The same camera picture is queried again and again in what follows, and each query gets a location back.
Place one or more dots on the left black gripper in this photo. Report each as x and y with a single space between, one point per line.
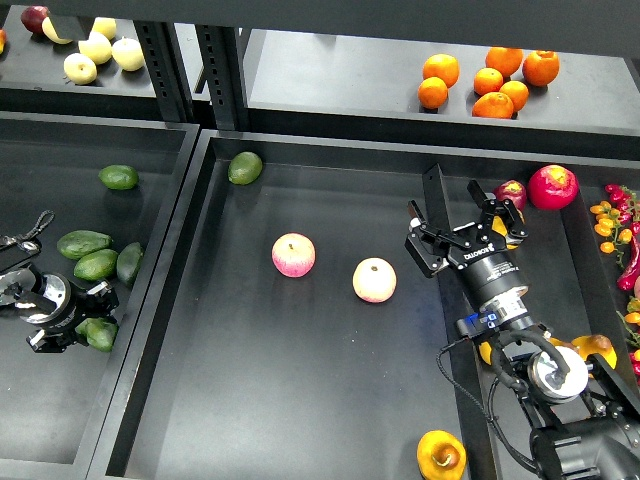
61 306

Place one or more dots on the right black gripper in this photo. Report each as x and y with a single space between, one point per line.
476 253

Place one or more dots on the dark green avocado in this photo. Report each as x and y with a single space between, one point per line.
99 333

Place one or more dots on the yellow pear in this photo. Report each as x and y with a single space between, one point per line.
485 350
596 344
560 343
499 226
441 456

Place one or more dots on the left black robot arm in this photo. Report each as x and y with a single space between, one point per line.
20 278

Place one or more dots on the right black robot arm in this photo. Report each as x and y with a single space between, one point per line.
584 420

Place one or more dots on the green avocado cluster middle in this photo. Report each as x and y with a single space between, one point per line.
97 265

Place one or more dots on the green avocado cluster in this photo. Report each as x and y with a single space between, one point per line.
97 265
79 243

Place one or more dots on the dark avocado cluster right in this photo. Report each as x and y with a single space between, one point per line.
129 262

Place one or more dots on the green avocado cluster top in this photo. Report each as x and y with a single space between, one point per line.
79 243

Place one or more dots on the green avocado far left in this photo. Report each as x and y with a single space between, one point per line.
119 177

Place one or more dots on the green avocado tray corner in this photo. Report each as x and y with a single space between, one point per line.
245 168

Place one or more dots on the dark red apple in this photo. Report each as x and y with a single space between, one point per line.
514 191

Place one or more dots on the bright red apple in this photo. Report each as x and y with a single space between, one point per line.
552 187

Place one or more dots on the pale yellow pink apple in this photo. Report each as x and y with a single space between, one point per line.
374 280

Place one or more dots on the orange front bottom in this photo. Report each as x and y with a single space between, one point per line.
493 105

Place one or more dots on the orange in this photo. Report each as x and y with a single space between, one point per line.
541 67
506 61
443 66
493 105
432 93

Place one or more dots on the orange lower left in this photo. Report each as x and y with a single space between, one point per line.
432 93

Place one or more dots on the black left tray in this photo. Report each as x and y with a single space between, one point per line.
53 406

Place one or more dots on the black tray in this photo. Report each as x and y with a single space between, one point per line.
245 373
53 406

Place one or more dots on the orange right small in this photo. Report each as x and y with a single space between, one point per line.
518 92

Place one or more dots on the orange small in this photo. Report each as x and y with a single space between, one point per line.
487 80
518 92

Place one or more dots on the orange centre small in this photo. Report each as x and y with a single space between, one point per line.
487 80

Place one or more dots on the orange top left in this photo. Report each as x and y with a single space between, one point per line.
443 66

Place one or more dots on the cherry tomato vine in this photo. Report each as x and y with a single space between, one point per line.
616 221

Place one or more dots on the orange top centre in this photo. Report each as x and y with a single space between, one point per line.
506 61

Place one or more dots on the pink red apple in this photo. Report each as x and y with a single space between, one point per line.
293 255

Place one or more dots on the orange top right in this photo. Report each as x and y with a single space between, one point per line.
541 67

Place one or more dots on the red chili pepper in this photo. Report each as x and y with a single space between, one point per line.
630 274

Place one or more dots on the black centre tray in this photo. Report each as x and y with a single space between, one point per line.
245 373

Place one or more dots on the pale yellow apple front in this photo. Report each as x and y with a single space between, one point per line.
80 69

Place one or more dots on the black tray divider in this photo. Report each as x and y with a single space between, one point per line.
463 367

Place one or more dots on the pale yellow apple right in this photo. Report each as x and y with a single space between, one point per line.
128 54

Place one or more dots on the black shelf upright left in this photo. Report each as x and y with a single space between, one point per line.
162 54

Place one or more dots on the black shelf upright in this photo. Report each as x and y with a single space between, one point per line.
222 52
162 54

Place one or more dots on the pale yellow apple middle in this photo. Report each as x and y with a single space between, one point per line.
97 47

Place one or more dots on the pale yellow apple back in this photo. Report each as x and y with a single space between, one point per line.
106 26

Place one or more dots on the pale yellow apple hidden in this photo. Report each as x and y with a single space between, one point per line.
50 32

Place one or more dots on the black shelf upright right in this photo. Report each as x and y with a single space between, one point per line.
222 52

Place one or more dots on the dark red apple shelf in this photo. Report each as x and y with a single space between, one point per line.
32 18

